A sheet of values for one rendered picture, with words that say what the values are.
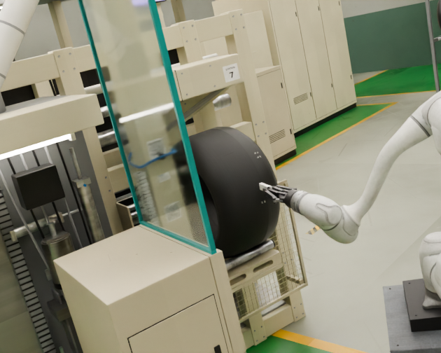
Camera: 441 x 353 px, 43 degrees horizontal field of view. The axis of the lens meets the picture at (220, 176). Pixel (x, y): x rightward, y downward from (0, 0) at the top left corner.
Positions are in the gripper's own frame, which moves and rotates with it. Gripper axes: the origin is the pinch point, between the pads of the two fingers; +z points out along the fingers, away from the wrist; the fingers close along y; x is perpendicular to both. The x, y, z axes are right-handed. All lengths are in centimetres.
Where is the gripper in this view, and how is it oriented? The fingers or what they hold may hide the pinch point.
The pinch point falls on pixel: (265, 188)
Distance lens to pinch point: 238.2
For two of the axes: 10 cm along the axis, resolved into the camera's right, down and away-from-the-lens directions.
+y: -8.2, 3.2, -4.8
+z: -5.6, -2.3, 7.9
